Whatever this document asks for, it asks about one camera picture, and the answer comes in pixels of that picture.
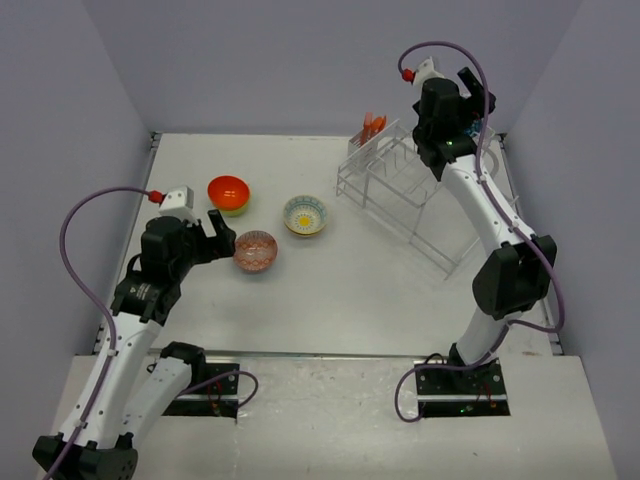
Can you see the lime green bowl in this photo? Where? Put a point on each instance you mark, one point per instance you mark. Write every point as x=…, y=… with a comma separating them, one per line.
x=234, y=212

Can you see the black bowl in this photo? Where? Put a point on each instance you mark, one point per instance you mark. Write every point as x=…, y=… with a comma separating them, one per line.
x=474, y=129

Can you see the orange plastic spoon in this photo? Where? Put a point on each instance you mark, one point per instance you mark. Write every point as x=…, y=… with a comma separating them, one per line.
x=376, y=126

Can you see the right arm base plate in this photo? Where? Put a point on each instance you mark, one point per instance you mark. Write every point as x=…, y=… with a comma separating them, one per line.
x=478, y=393

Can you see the blue yellow sun bowl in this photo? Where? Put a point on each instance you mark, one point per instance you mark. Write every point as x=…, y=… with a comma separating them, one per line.
x=306, y=211

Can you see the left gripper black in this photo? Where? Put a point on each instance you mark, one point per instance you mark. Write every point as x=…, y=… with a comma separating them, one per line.
x=212, y=247

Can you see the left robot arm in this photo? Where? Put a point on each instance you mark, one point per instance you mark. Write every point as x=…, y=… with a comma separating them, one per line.
x=101, y=437

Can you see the red patterned glass bowl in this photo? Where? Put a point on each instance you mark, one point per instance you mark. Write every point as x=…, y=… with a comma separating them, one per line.
x=255, y=251

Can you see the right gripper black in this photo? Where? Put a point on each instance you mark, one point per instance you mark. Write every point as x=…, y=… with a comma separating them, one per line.
x=473, y=107

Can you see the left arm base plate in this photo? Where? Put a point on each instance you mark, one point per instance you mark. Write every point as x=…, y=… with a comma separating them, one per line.
x=218, y=400

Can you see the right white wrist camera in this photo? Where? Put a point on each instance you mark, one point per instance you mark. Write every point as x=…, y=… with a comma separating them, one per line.
x=426, y=70

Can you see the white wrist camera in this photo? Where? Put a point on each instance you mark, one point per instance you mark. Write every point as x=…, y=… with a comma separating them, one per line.
x=426, y=70
x=179, y=203

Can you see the white wire dish rack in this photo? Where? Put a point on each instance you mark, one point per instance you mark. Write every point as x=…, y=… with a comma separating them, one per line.
x=402, y=194

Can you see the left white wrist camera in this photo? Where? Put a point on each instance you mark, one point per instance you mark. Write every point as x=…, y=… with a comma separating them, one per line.
x=179, y=203

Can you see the orange plastic fork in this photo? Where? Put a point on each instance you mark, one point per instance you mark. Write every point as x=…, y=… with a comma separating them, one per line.
x=367, y=129

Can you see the orange bowl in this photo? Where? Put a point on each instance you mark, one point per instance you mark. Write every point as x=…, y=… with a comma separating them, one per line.
x=228, y=192

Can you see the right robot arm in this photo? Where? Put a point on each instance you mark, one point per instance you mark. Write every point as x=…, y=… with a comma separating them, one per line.
x=515, y=275

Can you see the white cutlery holder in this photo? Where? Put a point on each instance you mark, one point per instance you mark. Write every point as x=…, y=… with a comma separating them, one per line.
x=361, y=150

